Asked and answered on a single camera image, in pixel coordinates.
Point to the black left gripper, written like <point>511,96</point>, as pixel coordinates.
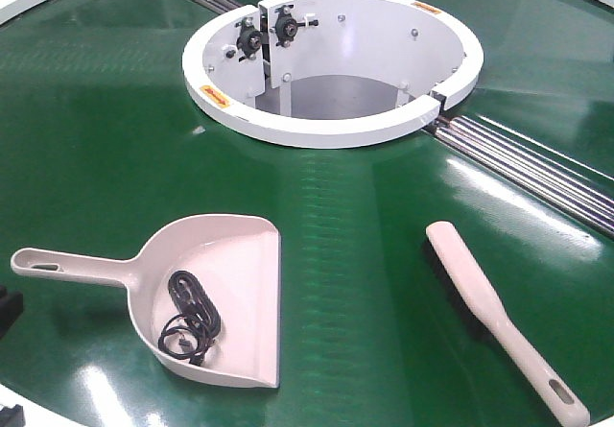
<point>11,308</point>

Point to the beige plastic dustpan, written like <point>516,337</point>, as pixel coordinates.
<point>237,261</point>

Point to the beige hand brush black bristles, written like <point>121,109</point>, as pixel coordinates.
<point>470,291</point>

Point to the left black bearing block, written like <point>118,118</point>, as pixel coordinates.
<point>250,39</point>

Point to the black bearing block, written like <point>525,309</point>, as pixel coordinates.
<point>286,26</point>
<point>250,39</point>

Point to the right black bearing block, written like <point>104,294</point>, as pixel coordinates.
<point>286,26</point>

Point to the right steel roller bars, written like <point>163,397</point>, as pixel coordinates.
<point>551,181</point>

